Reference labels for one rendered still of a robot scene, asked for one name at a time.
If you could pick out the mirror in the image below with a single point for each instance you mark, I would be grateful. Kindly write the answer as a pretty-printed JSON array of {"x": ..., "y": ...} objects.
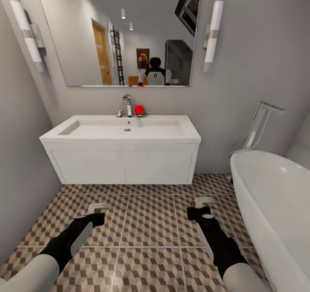
[{"x": 124, "y": 42}]

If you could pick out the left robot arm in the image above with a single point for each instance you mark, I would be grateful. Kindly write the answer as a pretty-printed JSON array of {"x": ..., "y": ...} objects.
[{"x": 40, "y": 273}]

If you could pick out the wall mounted light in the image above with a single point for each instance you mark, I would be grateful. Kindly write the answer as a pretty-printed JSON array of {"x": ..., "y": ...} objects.
[
  {"x": 31, "y": 34},
  {"x": 211, "y": 33}
]

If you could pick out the furniture sink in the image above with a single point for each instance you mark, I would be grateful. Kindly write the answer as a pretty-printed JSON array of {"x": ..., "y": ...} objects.
[{"x": 120, "y": 149}]

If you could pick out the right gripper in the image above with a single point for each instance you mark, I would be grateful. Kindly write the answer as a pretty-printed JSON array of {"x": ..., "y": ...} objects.
[{"x": 192, "y": 212}]

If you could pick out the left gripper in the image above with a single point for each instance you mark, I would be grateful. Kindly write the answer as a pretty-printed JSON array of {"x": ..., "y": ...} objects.
[{"x": 98, "y": 219}]

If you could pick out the bathtub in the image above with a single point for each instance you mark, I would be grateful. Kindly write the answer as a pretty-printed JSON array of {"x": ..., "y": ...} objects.
[{"x": 273, "y": 194}]

